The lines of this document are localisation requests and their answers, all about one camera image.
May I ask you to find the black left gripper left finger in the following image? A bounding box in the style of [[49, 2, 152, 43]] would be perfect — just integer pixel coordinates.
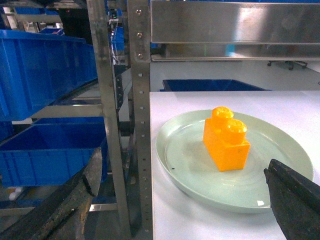
[[0, 147, 102, 240]]

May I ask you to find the steel shelf rack frame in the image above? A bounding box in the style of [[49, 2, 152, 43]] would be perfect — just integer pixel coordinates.
[[29, 0, 154, 240]]

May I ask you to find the blue bin lower left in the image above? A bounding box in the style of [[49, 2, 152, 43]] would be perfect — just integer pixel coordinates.
[[0, 122, 109, 188]]

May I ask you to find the pale green plate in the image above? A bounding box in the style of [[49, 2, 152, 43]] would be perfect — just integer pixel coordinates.
[[155, 110, 314, 214]]

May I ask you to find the yellow toy brick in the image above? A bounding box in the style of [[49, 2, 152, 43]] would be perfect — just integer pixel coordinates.
[[202, 106, 251, 172]]

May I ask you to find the steel overhead panel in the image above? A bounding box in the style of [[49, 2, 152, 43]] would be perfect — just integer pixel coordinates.
[[150, 1, 320, 61]]

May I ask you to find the large blue bin upper left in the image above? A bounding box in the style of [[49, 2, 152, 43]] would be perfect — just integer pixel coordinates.
[[0, 30, 98, 122]]

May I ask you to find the dark blue bin behind table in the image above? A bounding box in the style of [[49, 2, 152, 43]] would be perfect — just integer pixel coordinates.
[[160, 79, 265, 92]]

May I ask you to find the black office chair base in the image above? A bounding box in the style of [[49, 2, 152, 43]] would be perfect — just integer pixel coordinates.
[[267, 60, 308, 71]]

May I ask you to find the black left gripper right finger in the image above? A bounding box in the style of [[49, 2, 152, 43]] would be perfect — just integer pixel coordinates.
[[263, 159, 320, 240]]

